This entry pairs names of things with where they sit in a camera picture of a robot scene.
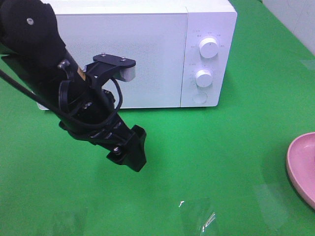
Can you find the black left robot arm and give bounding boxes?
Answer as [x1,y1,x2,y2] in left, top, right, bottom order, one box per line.
[0,0,146,172]

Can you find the white microwave door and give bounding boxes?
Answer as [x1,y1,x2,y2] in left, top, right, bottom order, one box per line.
[36,12,189,111]

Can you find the round white door button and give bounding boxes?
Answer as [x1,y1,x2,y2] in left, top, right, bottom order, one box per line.
[192,92,207,104]

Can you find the white microwave oven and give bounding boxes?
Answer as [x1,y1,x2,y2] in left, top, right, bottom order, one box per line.
[50,0,237,107]

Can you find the green table cover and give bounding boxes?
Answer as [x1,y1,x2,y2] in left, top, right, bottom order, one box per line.
[0,0,315,236]

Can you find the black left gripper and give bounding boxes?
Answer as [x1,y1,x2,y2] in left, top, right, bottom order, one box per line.
[59,88,147,172]

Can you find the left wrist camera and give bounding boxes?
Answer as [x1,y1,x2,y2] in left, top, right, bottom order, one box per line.
[85,54,136,87]

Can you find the white dial knob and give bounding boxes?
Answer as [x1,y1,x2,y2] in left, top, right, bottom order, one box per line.
[199,36,219,59]
[195,69,214,88]

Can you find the clear tape patch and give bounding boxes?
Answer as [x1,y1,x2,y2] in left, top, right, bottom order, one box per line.
[178,198,220,236]

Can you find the pink round plate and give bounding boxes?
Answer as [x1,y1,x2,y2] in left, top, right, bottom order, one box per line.
[286,132,315,208]

